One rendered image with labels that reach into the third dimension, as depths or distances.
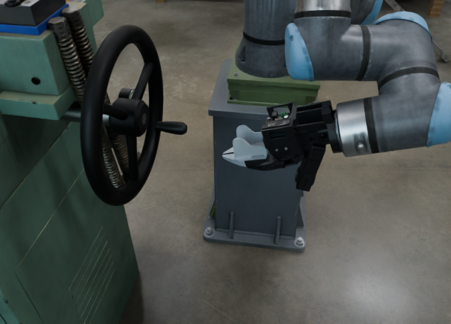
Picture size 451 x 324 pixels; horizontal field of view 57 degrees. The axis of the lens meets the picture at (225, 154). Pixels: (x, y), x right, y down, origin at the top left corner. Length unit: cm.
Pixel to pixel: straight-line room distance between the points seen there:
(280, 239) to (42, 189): 92
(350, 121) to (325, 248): 93
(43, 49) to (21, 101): 9
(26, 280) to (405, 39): 76
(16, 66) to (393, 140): 56
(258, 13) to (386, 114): 55
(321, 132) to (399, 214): 108
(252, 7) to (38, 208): 69
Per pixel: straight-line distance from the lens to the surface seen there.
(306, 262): 149
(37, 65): 65
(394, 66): 70
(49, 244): 89
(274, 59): 114
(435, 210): 181
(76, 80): 68
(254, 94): 116
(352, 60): 69
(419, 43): 72
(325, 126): 68
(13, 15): 65
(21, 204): 79
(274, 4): 109
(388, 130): 66
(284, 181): 132
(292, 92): 115
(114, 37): 61
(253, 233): 151
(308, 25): 68
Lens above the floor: 120
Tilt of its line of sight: 40 degrees down
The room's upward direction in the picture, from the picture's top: straight up
